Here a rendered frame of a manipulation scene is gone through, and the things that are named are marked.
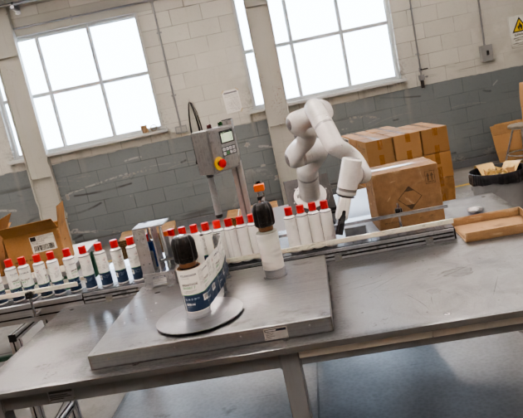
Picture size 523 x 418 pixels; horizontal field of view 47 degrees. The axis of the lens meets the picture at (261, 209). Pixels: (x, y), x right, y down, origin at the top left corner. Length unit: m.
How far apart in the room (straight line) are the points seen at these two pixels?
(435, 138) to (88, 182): 4.53
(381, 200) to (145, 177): 5.70
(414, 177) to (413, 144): 3.28
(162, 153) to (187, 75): 1.06
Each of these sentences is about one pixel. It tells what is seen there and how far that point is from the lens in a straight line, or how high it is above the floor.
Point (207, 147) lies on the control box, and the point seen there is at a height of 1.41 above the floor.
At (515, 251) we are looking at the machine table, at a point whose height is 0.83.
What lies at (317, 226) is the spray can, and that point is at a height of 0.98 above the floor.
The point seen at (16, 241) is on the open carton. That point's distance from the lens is 4.05.
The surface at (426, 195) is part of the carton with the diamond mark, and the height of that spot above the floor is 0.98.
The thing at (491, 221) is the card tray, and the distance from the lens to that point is 2.84.
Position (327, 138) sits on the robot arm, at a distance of 2.62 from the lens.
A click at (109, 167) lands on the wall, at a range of 8.24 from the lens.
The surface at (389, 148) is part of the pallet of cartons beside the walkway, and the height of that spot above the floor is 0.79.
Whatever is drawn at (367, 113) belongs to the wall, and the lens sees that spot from 8.26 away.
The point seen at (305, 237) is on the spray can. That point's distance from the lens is 2.60.
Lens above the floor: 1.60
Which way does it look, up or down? 11 degrees down
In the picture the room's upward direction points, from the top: 12 degrees counter-clockwise
